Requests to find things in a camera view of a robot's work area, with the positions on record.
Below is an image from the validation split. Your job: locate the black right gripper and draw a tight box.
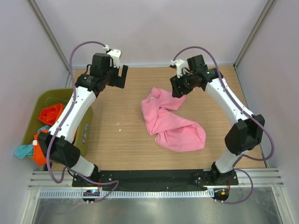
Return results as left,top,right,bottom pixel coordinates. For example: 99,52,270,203
171,70,197,98

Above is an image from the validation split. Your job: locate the pink t shirt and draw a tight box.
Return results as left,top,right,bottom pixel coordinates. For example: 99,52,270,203
141,87,206,153

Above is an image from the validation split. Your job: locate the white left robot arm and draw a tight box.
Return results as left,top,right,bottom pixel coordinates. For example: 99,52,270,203
37,49,128,187

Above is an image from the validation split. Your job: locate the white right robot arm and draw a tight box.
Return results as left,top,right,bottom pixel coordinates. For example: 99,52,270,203
170,55,265,185

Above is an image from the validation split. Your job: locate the olive green plastic bin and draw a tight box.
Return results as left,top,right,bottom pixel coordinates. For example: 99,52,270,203
22,88,93,157

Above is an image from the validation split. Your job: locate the orange t shirt in bin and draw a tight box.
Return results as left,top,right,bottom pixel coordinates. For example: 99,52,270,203
38,103,64,126

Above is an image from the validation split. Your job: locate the orange t shirt over rim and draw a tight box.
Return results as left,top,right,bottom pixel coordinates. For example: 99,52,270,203
32,130,80,168

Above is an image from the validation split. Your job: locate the teal t shirt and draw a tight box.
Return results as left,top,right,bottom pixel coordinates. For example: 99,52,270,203
14,125,50,163

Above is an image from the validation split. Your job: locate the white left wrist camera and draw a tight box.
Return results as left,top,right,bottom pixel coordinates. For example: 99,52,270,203
103,45,121,69

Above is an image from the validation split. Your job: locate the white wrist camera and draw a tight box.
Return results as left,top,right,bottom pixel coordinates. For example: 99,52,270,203
103,45,121,69
170,59,188,78

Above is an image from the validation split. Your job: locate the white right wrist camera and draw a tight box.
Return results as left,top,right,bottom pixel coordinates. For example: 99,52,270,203
170,59,188,78

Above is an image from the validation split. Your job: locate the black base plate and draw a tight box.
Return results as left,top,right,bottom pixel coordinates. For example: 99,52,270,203
71,168,239,192

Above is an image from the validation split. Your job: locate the aluminium frame post left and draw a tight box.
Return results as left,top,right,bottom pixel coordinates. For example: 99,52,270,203
27,0,70,73

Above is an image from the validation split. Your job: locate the aluminium frame post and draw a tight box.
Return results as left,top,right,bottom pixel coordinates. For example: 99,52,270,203
233,0,277,70
27,0,70,73

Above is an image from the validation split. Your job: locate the slotted cable duct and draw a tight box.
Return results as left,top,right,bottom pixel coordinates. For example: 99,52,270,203
39,189,214,199

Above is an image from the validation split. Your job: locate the aluminium frame post right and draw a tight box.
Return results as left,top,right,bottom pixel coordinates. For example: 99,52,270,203
233,0,277,70

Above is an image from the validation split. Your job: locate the aluminium front rail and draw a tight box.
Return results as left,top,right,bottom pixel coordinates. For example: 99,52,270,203
28,168,284,192

